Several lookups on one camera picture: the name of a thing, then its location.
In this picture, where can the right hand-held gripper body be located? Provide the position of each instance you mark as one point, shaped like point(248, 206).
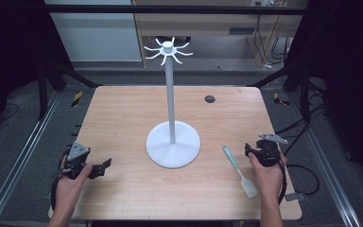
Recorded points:
point(267, 153)

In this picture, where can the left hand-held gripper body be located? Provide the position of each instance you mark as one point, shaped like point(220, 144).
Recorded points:
point(75, 160)

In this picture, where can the white hook stand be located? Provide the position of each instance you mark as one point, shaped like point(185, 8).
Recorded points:
point(172, 126)

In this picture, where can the person's right hand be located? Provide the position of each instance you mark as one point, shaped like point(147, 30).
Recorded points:
point(267, 178)

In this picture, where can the person's left hand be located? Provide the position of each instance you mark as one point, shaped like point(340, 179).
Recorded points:
point(67, 189)

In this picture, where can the yellow black striped floor marker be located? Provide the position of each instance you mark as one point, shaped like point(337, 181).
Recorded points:
point(77, 98)
point(279, 99)

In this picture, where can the black table grommet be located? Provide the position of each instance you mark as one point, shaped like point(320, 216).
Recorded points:
point(210, 99)

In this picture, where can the wooden cabinet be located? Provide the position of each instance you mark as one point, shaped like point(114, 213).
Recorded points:
point(220, 28)

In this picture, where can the white panel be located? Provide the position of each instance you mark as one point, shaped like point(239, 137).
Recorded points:
point(97, 34)

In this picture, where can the aluminium floor rail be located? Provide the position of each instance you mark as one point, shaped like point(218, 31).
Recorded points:
point(15, 160)
point(327, 170)

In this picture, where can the black metal frame leg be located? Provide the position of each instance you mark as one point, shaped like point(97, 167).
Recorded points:
point(43, 91)
point(302, 91)

